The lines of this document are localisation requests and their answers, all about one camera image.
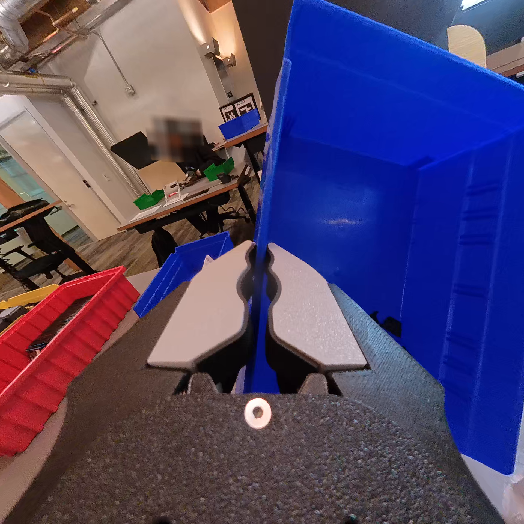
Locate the rounded plywood board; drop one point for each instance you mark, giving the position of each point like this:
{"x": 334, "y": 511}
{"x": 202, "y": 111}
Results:
{"x": 466, "y": 45}

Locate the yellow plastic bin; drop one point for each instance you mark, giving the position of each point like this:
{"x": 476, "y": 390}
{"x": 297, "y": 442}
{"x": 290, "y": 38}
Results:
{"x": 24, "y": 297}

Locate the black foam board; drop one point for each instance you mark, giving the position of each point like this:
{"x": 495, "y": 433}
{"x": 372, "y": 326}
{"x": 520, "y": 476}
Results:
{"x": 131, "y": 149}

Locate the silver ventilation duct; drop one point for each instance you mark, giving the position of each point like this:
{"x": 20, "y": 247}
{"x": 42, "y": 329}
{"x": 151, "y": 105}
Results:
{"x": 61, "y": 82}

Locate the black backpack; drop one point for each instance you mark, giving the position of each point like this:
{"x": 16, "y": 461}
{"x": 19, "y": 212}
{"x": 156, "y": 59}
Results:
{"x": 163, "y": 245}

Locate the green plastic bin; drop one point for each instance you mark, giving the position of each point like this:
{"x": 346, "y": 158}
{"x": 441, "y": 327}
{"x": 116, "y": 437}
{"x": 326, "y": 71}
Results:
{"x": 148, "y": 199}
{"x": 219, "y": 169}

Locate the black backdrop panel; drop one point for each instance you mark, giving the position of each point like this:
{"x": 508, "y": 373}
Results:
{"x": 262, "y": 49}

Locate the black standing desk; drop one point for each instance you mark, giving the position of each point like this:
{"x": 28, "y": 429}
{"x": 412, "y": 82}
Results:
{"x": 37, "y": 221}

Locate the red plastic bin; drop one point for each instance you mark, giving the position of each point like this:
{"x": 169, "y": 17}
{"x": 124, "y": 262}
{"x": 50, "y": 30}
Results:
{"x": 53, "y": 348}

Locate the cardboard box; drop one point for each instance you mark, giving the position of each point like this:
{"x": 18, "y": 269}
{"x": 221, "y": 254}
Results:
{"x": 161, "y": 176}

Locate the blue storage bin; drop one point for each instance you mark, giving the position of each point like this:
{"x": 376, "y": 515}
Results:
{"x": 239, "y": 124}

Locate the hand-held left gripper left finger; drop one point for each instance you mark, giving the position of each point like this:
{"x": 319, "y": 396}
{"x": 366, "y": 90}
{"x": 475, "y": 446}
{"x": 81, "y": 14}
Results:
{"x": 200, "y": 323}

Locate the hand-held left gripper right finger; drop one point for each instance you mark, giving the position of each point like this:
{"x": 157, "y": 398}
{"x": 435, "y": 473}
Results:
{"x": 315, "y": 323}

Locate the blue plastic bin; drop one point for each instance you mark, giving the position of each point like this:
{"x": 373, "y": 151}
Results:
{"x": 368, "y": 163}
{"x": 180, "y": 266}

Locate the wooden desk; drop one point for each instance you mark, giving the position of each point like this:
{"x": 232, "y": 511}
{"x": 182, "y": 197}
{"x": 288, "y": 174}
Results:
{"x": 241, "y": 137}

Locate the black chair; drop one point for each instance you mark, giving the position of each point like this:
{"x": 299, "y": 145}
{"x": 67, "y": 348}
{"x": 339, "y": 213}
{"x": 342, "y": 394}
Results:
{"x": 37, "y": 266}

